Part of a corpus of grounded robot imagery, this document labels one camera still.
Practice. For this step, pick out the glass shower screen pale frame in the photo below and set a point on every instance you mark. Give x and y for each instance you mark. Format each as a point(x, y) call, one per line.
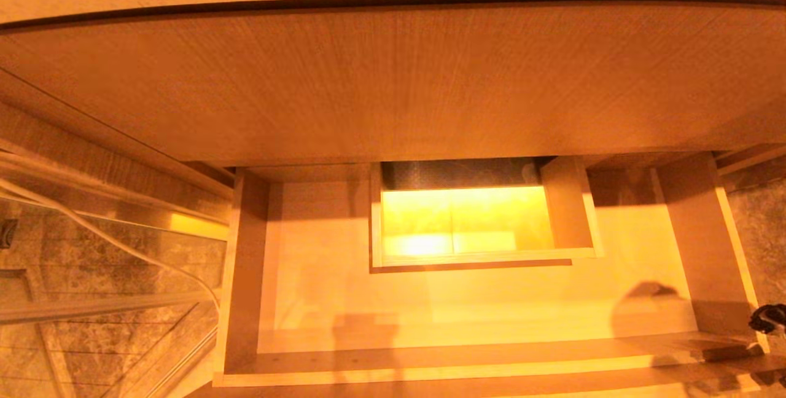
point(92, 307)

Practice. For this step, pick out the wooden vanity drawer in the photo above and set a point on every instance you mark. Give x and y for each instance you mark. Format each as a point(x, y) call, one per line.
point(491, 306)

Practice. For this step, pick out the wooden upper vanity front panel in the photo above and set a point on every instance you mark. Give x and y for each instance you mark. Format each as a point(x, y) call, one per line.
point(393, 78)

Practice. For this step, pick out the wooden vanity side panel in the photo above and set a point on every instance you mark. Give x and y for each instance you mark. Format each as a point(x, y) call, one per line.
point(73, 140)

